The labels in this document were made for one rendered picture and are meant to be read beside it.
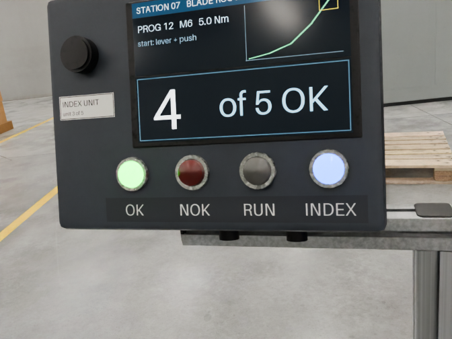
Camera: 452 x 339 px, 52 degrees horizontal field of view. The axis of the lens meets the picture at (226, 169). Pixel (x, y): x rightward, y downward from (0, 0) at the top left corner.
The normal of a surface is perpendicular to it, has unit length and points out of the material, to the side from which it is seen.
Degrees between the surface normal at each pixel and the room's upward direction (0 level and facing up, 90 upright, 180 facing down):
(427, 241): 90
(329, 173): 79
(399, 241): 90
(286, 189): 75
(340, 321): 0
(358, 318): 0
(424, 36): 90
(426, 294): 90
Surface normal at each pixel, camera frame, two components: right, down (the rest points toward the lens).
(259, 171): -0.21, 0.06
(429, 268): -0.26, 0.31
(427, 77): -0.05, 0.29
